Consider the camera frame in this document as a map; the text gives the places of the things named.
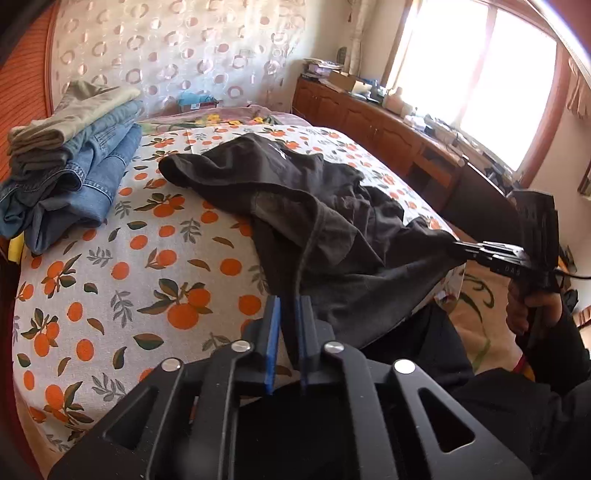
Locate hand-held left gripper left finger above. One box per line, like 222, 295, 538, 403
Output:
48, 295, 296, 480

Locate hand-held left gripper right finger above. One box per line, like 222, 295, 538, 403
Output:
295, 295, 534, 480

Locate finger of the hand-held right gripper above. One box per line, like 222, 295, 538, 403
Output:
475, 256, 526, 278
452, 240, 526, 260

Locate black pants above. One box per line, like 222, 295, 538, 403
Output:
158, 133, 467, 370

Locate person's right forearm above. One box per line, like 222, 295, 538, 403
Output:
526, 314, 591, 398

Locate olive green folded pants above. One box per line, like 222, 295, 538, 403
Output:
7, 80, 141, 182

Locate person's right hand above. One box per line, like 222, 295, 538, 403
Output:
505, 276, 563, 343

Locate dark chair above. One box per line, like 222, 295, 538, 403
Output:
441, 159, 528, 251

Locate patterned floor rug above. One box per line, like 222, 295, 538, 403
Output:
441, 267, 529, 376

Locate orange fruit print bedsheet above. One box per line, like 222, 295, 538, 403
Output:
11, 122, 467, 468

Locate person's black clothing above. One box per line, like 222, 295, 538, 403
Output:
332, 302, 591, 480

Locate wooden cabinet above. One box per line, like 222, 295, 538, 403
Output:
293, 76, 468, 214

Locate window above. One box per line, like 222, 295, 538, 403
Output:
382, 0, 570, 186

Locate open cardboard box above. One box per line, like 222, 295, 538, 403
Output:
323, 71, 371, 96

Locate floral blanket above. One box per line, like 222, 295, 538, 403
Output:
136, 104, 311, 137

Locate stack of papers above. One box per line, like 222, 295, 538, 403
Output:
302, 58, 345, 80

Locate beige window curtain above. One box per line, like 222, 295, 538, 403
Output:
347, 0, 413, 77

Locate small cardboard box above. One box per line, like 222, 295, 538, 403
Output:
180, 99, 225, 114

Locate blue plastic bag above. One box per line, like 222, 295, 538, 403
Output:
178, 90, 219, 110

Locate circle pattern curtain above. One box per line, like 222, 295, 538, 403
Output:
48, 0, 309, 121

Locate orange wooden headboard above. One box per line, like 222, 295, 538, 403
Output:
0, 0, 70, 185

